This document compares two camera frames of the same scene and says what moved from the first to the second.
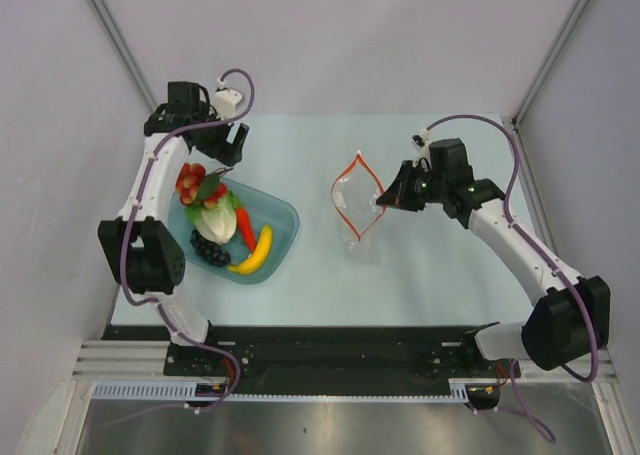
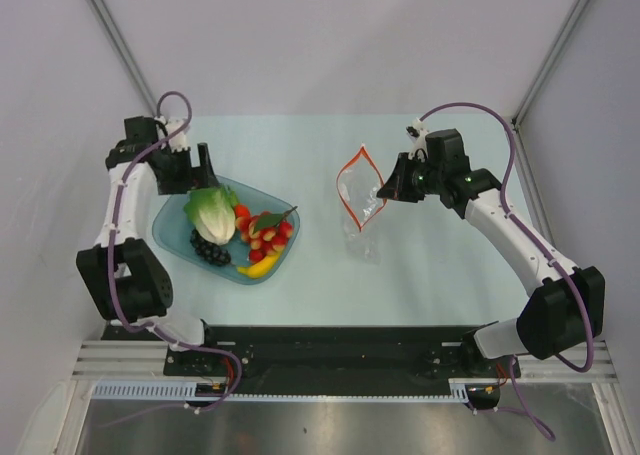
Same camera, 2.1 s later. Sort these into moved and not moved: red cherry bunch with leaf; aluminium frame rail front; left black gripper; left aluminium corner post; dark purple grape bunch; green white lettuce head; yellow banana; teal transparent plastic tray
Moved: left black gripper; yellow banana; red cherry bunch with leaf
Not moved: left aluminium corner post; green white lettuce head; teal transparent plastic tray; dark purple grape bunch; aluminium frame rail front
